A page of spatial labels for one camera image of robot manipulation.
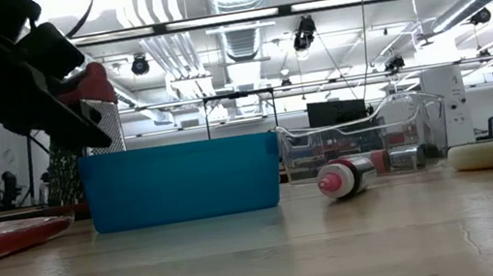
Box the red popcorn packet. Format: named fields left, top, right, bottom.
left=0, top=208, right=82, bottom=268

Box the black aluminium frame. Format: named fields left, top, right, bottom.
left=0, top=0, right=493, bottom=230

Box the black monitor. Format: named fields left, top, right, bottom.
left=305, top=94, right=369, bottom=130

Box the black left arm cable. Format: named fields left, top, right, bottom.
left=58, top=0, right=104, bottom=39

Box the blue plastic bin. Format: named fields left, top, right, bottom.
left=77, top=127, right=289, bottom=237

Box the box grater with red handle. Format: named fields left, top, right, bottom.
left=28, top=58, right=135, bottom=210

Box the pink food colouring bottle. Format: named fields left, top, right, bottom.
left=313, top=151, right=381, bottom=203

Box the black ceiling spotlight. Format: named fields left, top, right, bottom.
left=468, top=6, right=493, bottom=27
left=290, top=14, right=321, bottom=53
left=384, top=53, right=408, bottom=74
left=129, top=52, right=153, bottom=77

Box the red food colouring bottle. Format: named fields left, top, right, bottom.
left=368, top=147, right=392, bottom=174

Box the clear plastic tray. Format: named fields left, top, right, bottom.
left=271, top=86, right=455, bottom=190

